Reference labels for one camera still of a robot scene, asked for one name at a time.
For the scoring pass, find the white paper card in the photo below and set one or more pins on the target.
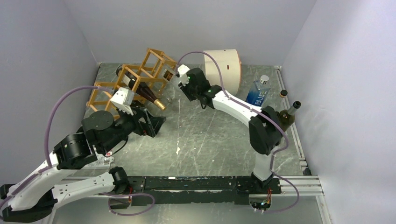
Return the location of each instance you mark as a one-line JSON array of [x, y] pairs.
[[102, 162]]

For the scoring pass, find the clear glass bottle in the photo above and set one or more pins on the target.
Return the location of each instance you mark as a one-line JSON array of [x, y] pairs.
[[283, 93]]

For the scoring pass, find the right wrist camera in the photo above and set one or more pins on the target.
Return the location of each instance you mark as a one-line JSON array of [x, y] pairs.
[[181, 77]]

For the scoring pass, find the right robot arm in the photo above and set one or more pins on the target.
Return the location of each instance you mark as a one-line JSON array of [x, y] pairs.
[[263, 124]]

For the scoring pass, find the beige cylindrical box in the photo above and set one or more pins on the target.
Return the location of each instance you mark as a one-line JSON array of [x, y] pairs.
[[225, 64]]

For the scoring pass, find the dark green wine bottle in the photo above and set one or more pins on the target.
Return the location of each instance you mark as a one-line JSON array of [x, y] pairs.
[[287, 117]]

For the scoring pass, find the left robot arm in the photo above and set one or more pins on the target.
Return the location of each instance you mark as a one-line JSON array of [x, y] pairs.
[[36, 196]]

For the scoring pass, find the aluminium rail frame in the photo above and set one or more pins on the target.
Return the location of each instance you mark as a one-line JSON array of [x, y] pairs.
[[297, 187]]

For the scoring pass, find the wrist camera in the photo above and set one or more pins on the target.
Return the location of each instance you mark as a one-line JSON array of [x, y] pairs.
[[181, 77], [122, 99]]

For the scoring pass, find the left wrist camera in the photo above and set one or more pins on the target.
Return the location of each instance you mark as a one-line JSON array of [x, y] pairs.
[[122, 99]]

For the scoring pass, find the dark bottle gold cap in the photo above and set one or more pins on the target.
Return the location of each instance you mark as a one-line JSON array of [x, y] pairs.
[[143, 89]]

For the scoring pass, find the blue square glass bottle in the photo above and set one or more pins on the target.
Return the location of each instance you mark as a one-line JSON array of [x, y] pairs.
[[259, 91]]

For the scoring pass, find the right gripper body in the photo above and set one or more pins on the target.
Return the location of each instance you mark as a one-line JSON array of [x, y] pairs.
[[191, 94]]

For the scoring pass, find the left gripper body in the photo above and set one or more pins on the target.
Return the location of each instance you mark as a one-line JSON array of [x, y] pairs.
[[143, 128]]

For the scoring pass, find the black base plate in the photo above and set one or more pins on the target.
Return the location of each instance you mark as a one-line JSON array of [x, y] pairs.
[[203, 189]]

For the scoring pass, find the wooden wine rack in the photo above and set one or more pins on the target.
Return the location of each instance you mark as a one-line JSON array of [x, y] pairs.
[[147, 80]]

